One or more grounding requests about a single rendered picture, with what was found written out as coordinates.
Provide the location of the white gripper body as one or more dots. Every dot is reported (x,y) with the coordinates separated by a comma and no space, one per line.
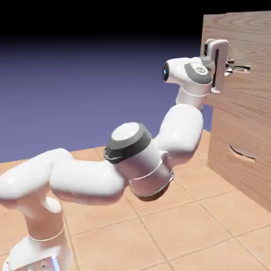
(221,63)

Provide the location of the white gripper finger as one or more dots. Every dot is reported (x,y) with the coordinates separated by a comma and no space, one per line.
(228,72)
(230,61)

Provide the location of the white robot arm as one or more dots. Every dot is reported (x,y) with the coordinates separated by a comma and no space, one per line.
(89,180)

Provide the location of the light wood drawer front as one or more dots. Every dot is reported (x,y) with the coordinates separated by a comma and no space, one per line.
(239,129)
(247,38)

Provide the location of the light wood cabinet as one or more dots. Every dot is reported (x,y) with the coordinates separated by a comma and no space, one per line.
(243,118)

